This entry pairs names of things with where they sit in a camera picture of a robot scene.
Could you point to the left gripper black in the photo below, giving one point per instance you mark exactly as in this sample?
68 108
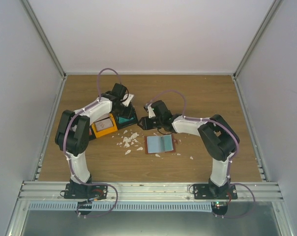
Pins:
128 114

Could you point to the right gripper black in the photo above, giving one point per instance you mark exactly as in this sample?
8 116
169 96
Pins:
146 126

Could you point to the brown leather card holder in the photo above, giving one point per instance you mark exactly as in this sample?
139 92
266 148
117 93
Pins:
153 144

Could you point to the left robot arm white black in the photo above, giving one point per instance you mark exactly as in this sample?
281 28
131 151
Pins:
72 137

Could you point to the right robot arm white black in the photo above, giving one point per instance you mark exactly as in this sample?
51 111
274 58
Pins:
220 140

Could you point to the black bin with teal cards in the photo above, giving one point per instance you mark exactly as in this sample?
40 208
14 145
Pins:
133 114

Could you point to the yellow bin with white cards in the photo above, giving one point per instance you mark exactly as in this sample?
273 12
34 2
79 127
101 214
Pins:
93 134

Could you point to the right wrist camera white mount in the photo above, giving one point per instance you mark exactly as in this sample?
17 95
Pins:
149 110

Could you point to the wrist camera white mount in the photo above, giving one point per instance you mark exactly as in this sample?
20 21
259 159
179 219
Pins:
127 99
149 110

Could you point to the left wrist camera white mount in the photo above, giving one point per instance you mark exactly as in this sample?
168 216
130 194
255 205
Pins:
127 99

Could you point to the grey slotted cable duct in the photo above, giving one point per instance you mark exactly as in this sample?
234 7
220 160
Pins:
124 206

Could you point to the left aluminium corner post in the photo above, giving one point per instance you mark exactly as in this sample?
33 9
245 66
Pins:
33 18

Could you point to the aluminium corner post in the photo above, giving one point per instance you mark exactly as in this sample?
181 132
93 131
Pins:
257 36
33 18

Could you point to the aluminium front rail frame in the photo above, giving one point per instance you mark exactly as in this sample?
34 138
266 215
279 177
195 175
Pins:
259 192

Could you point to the right aluminium corner post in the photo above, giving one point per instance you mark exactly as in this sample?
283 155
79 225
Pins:
257 36

